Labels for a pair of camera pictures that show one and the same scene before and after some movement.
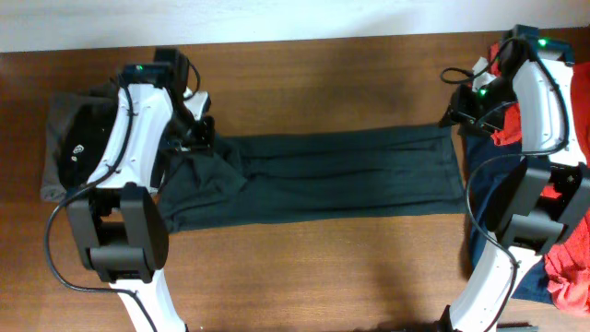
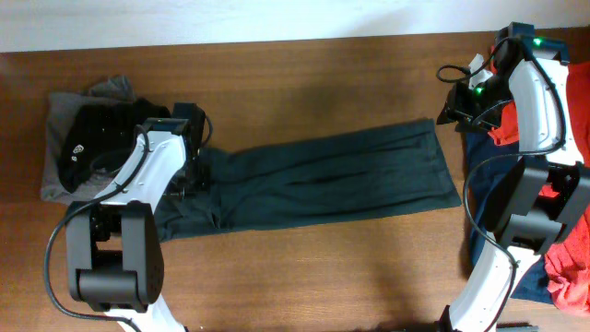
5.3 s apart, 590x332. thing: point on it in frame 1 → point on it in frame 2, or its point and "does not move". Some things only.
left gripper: (203, 141) → (203, 183)
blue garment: (482, 157) does not move
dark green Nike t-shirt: (246, 179) does not move
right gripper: (461, 107) does not move
